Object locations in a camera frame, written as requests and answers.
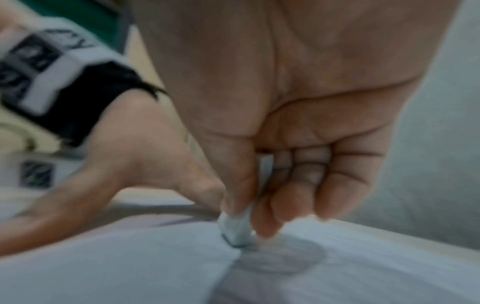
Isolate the teal panel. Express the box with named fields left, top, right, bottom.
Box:
left=18, top=0, right=136, bottom=52

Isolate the white paper sheet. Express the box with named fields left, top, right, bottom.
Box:
left=0, top=213, right=480, bottom=304

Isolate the white eraser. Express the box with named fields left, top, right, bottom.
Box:
left=217, top=154, right=277, bottom=248

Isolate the person's right hand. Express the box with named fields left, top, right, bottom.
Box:
left=127, top=0, right=464, bottom=240

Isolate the person's left hand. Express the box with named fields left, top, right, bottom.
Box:
left=0, top=88, right=227, bottom=256

